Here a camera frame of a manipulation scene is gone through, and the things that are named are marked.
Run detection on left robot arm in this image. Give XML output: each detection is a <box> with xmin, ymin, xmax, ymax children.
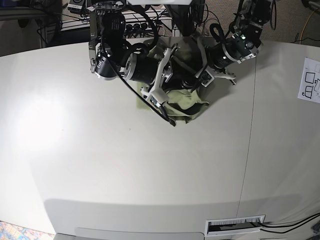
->
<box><xmin>181</xmin><ymin>0</ymin><xmax>277</xmax><ymax>91</ymax></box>

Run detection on camera black cable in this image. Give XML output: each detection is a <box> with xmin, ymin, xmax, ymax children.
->
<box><xmin>101</xmin><ymin>37</ymin><xmax>176</xmax><ymax>127</ymax></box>
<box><xmin>188</xmin><ymin>77</ymin><xmax>202</xmax><ymax>95</ymax></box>

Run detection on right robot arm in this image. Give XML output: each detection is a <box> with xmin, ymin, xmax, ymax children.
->
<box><xmin>86</xmin><ymin>0</ymin><xmax>183</xmax><ymax>105</ymax></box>

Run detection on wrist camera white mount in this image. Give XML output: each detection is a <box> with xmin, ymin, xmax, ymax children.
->
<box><xmin>199</xmin><ymin>70</ymin><xmax>215</xmax><ymax>88</ymax></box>
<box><xmin>149</xmin><ymin>88</ymin><xmax>169</xmax><ymax>108</ymax></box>

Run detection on white cable grommet tray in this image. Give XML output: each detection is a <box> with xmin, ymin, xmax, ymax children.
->
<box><xmin>204</xmin><ymin>215</ymin><xmax>266</xmax><ymax>237</ymax></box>

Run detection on black power strip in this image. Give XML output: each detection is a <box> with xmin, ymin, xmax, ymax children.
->
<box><xmin>125</xmin><ymin>22</ymin><xmax>153</xmax><ymax>32</ymax></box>

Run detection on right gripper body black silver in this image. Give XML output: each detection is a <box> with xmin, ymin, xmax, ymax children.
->
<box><xmin>123</xmin><ymin>44</ymin><xmax>179</xmax><ymax>99</ymax></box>

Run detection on grey device boxes with labels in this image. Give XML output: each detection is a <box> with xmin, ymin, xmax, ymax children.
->
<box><xmin>67</xmin><ymin>0</ymin><xmax>88</xmax><ymax>15</ymax></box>

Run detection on left camera black cable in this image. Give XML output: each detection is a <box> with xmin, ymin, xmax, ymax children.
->
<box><xmin>188</xmin><ymin>77</ymin><xmax>202</xmax><ymax>95</ymax></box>

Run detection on black cables at table edge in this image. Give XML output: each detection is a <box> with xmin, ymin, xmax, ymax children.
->
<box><xmin>259</xmin><ymin>213</ymin><xmax>320</xmax><ymax>235</ymax></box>

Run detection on yellow cable on floor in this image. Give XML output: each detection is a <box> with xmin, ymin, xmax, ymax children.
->
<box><xmin>301</xmin><ymin>7</ymin><xmax>320</xmax><ymax>42</ymax></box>

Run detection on green T-shirt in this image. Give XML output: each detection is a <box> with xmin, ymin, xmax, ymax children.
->
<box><xmin>137</xmin><ymin>37</ymin><xmax>209</xmax><ymax>125</ymax></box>

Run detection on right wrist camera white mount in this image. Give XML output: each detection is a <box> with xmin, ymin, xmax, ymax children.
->
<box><xmin>149</xmin><ymin>88</ymin><xmax>169</xmax><ymax>108</ymax></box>

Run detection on black table leg column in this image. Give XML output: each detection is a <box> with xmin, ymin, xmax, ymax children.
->
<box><xmin>165</xmin><ymin>4</ymin><xmax>195</xmax><ymax>37</ymax></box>

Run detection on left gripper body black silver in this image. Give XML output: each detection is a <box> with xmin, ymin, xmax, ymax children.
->
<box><xmin>195</xmin><ymin>38</ymin><xmax>236</xmax><ymax>85</ymax></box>

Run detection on white instruction paper sheet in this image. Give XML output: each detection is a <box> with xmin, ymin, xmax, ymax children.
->
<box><xmin>297</xmin><ymin>57</ymin><xmax>320</xmax><ymax>103</ymax></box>

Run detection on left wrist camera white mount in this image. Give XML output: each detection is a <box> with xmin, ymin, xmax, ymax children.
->
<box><xmin>199</xmin><ymin>70</ymin><xmax>215</xmax><ymax>88</ymax></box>

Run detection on right camera black cable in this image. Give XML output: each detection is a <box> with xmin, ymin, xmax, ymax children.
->
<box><xmin>101</xmin><ymin>37</ymin><xmax>176</xmax><ymax>127</ymax></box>

